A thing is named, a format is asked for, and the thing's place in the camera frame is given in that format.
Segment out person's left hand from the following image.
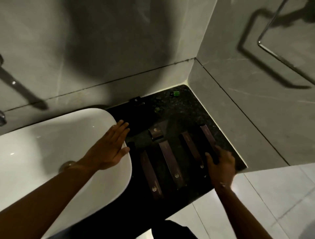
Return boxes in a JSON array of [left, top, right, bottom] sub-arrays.
[[82, 120, 130, 171]]

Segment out white sink basin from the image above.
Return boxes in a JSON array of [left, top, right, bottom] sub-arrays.
[[0, 108, 133, 239]]

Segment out short brown box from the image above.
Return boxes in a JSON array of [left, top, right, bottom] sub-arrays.
[[148, 127, 165, 142]]

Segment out chrome faucet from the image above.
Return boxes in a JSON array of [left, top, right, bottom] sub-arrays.
[[0, 54, 33, 127]]

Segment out person's left forearm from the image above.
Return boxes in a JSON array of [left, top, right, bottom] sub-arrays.
[[0, 160, 99, 239]]

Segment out person's right forearm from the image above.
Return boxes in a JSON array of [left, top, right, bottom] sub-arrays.
[[215, 183, 272, 239]]

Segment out long brown box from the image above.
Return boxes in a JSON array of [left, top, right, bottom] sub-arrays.
[[139, 150, 164, 200], [158, 141, 186, 190], [181, 131, 205, 170], [200, 125, 220, 165]]

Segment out chrome towel holder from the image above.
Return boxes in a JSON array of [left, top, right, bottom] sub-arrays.
[[257, 0, 315, 86]]

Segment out person's right hand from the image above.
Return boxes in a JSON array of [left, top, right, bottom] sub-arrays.
[[205, 145, 237, 190]]

